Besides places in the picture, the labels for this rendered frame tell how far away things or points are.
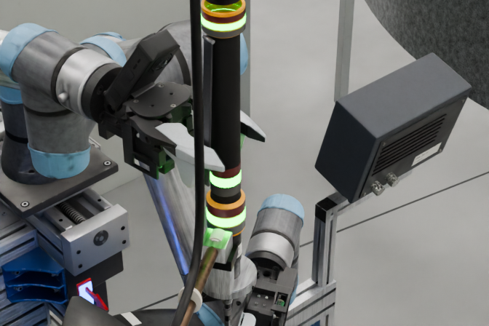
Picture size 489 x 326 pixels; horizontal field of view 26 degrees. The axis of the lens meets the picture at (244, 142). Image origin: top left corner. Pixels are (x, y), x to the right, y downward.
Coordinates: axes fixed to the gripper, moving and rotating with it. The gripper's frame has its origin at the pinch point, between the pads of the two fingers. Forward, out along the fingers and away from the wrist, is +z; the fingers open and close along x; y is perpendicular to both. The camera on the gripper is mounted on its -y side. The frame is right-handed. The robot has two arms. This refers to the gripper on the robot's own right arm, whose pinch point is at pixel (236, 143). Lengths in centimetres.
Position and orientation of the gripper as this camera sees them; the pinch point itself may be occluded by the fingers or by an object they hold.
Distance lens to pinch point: 111.1
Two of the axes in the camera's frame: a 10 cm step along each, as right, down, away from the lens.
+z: 7.7, 3.8, -5.2
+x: -6.4, 4.5, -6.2
